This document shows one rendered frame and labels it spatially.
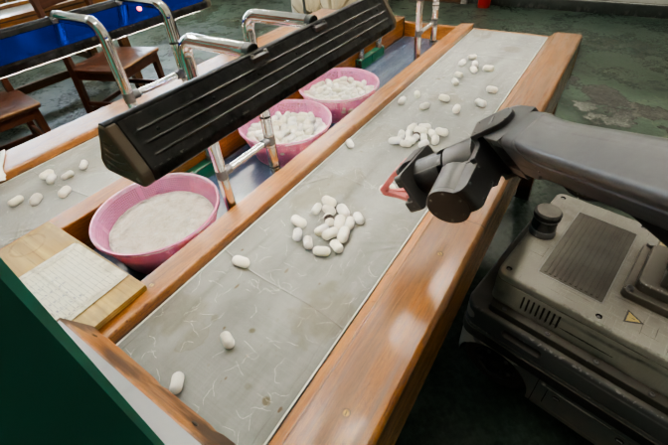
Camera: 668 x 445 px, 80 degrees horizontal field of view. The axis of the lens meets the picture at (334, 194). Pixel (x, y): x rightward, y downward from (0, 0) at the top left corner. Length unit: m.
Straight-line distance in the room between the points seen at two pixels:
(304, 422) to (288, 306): 0.20
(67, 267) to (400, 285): 0.60
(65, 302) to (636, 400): 1.18
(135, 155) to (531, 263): 0.98
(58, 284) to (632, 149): 0.83
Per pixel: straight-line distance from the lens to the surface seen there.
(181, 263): 0.78
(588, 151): 0.41
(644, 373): 1.18
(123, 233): 0.96
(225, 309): 0.72
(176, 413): 0.53
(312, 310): 0.68
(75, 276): 0.84
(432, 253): 0.73
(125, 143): 0.48
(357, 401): 0.58
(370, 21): 0.83
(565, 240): 1.26
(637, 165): 0.36
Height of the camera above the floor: 1.30
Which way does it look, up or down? 39 degrees down
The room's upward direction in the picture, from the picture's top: 5 degrees counter-clockwise
